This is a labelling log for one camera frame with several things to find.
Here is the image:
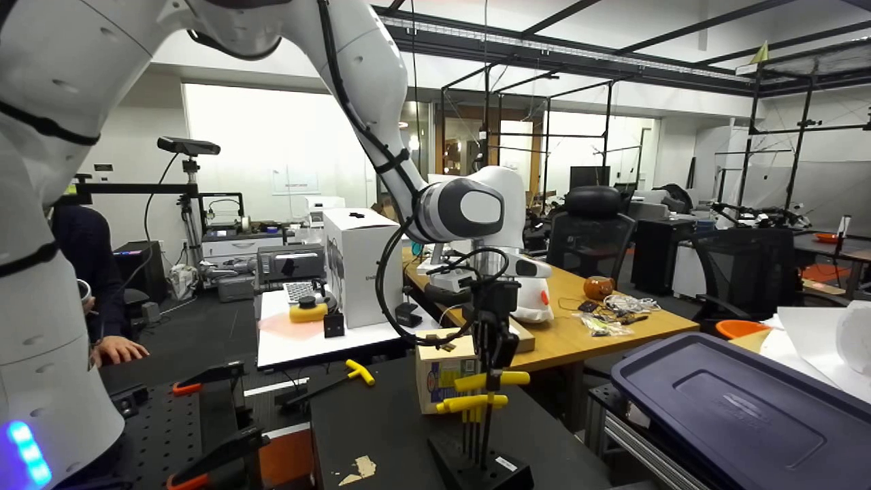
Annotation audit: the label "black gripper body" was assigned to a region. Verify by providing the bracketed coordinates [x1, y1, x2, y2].
[467, 276, 527, 339]

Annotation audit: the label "yellow T-handle hex key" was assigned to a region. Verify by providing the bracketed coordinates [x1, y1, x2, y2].
[430, 393, 512, 461]
[275, 358, 378, 416]
[450, 369, 535, 461]

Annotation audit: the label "wooden shape sorter box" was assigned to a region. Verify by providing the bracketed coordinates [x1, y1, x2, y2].
[414, 328, 483, 416]

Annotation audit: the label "person's left hand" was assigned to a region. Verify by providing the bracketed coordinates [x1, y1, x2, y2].
[91, 333, 154, 369]

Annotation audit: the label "tan rectangular box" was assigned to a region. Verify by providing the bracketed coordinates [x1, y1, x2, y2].
[506, 318, 540, 355]

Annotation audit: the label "white helmet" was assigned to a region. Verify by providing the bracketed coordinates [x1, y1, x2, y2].
[520, 276, 558, 328]

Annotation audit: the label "wooden desk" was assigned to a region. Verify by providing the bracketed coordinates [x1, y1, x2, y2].
[403, 237, 703, 378]

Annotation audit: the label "black computer mouse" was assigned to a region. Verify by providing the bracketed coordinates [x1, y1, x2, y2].
[392, 301, 427, 329]

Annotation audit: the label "brown round ball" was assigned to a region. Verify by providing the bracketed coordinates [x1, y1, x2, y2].
[582, 272, 619, 305]

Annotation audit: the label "black hex key holder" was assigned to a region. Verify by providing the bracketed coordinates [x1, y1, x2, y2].
[426, 433, 540, 490]

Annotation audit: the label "plastic bag with red bits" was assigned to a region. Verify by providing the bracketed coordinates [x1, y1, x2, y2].
[578, 291, 661, 342]

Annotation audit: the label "white cardboard box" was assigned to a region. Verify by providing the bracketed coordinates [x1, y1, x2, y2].
[322, 208, 405, 333]

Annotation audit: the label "small black block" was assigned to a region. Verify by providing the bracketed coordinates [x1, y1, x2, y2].
[322, 305, 348, 342]

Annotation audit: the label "metal shelf cart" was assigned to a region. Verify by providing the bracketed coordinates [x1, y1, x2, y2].
[582, 378, 710, 490]

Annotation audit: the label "beige tape scrap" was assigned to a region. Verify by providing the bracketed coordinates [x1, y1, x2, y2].
[335, 453, 381, 490]

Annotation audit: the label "yellow tape roll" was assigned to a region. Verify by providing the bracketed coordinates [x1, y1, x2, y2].
[286, 304, 332, 328]

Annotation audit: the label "white flat board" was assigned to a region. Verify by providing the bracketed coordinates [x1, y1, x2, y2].
[257, 283, 441, 370]

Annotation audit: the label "grey electronics box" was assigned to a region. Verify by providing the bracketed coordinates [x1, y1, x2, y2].
[253, 242, 331, 289]

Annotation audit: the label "orange block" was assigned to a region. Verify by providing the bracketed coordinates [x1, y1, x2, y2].
[257, 425, 318, 489]

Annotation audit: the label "orange bowl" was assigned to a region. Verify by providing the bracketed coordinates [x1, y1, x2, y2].
[714, 317, 774, 344]

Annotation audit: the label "small grey box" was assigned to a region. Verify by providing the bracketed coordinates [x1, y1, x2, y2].
[215, 272, 258, 305]

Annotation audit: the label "black mesh office chair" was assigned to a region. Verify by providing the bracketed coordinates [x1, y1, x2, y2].
[693, 222, 800, 321]

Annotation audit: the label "dark blue bin lid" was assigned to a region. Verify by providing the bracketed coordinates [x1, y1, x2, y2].
[608, 329, 871, 490]

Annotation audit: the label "black clamp orange tip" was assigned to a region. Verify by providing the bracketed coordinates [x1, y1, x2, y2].
[165, 423, 269, 490]
[170, 361, 245, 402]

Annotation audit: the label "small black framed screen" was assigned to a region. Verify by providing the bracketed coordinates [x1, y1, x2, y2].
[197, 189, 252, 240]

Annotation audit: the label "white paper sheets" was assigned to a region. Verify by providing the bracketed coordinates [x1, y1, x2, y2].
[758, 301, 871, 407]

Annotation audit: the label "black horizontal bar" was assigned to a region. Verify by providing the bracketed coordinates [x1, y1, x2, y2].
[72, 176, 201, 201]

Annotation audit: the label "person in dark jacket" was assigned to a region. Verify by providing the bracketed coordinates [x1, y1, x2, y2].
[49, 196, 132, 342]

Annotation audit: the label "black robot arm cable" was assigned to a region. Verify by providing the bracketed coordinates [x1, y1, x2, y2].
[310, 0, 512, 351]

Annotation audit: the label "black metal frame rig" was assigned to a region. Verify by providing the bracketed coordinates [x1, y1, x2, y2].
[438, 0, 620, 212]

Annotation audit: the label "black camera on stand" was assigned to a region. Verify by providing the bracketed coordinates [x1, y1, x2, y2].
[155, 133, 227, 283]

